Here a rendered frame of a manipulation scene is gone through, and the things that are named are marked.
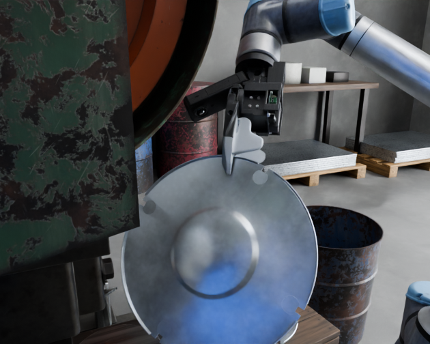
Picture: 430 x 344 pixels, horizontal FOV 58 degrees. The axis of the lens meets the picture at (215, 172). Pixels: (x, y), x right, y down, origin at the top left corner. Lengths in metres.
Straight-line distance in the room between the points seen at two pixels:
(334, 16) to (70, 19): 0.52
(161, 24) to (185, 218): 0.39
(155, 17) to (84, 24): 0.56
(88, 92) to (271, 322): 0.39
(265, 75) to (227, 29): 3.48
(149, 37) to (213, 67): 3.29
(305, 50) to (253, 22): 3.91
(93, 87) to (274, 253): 0.37
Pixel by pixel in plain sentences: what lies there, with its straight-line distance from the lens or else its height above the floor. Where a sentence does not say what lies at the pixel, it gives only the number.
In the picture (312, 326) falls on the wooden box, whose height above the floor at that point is 0.35.
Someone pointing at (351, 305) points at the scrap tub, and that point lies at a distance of 1.68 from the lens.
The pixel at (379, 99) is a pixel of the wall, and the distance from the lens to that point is 5.44.
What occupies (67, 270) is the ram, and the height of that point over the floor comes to 0.97.
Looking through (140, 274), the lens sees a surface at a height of 0.86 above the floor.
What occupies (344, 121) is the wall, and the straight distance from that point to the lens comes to 5.10.
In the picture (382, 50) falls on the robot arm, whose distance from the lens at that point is 0.81.
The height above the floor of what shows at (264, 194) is 0.98.
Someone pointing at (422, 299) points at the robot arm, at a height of 0.67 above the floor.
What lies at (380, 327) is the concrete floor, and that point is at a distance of 1.99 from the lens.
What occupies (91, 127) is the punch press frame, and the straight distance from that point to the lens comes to 0.25.
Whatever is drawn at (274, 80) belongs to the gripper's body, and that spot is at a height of 1.13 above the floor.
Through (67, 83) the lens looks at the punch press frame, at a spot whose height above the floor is 1.16.
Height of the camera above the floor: 1.18
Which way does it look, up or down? 18 degrees down
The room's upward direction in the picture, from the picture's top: straight up
